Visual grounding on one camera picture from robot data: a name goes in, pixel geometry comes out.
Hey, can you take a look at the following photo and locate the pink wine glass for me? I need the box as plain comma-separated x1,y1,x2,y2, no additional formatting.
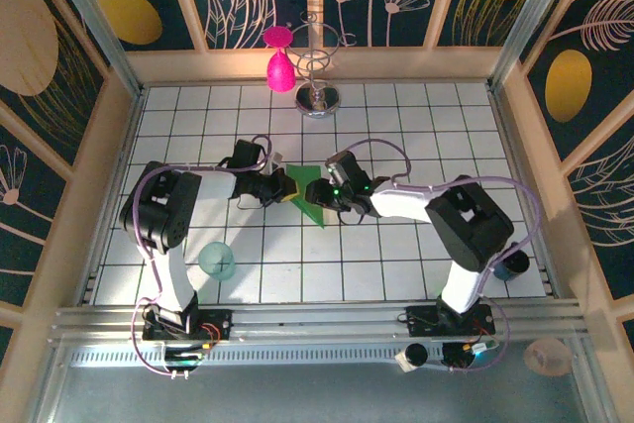
262,25,297,93

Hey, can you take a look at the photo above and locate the perforated metal strip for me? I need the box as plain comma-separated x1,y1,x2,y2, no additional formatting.
68,346,447,368

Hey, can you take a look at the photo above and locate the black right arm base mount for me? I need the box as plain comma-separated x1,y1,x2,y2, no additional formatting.
398,304,496,338

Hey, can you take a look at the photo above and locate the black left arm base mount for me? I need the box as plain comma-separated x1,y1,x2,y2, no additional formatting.
142,307,234,343

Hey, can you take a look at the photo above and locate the black round knob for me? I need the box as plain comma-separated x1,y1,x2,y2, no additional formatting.
395,342,430,372

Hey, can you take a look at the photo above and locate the chrome wire glass rack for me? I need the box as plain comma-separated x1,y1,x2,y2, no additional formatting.
286,9,358,120

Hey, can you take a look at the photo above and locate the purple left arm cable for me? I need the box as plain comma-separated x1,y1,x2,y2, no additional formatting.
129,134,274,378

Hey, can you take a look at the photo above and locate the teal translucent cup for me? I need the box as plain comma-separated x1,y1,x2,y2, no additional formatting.
198,240,238,281

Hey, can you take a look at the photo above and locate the aluminium frame post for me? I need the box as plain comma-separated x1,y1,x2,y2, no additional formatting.
487,0,581,92
42,0,145,97

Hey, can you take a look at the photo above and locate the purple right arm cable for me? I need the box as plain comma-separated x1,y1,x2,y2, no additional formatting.
341,138,542,375

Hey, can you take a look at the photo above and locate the pale pink translucent cup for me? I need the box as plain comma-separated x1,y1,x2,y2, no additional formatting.
523,337,574,377

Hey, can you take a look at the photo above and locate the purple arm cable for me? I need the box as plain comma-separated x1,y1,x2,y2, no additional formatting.
341,138,542,375
129,134,274,378

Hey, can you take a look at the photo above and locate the dark blue cup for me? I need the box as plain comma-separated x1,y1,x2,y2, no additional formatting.
492,247,531,283

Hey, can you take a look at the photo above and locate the black controller board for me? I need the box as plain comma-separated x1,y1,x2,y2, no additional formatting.
162,341,210,377
442,341,496,370

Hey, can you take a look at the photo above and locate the green cloth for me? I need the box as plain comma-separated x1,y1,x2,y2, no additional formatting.
285,163,329,230

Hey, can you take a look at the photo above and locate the aluminium mounting rail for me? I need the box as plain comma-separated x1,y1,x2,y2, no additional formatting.
49,299,595,345

